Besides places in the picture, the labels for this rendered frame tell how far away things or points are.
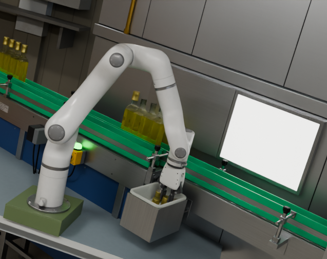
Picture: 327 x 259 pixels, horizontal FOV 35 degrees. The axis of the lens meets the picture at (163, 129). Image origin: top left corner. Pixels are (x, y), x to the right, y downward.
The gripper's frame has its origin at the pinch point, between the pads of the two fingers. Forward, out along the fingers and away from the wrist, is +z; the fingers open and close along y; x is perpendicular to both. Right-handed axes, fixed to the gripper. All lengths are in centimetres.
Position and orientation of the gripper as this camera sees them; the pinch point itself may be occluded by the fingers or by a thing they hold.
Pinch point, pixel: (166, 196)
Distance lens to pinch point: 228.8
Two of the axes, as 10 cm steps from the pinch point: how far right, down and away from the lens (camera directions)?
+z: -2.5, 9.3, 2.6
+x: -6.0, 0.7, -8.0
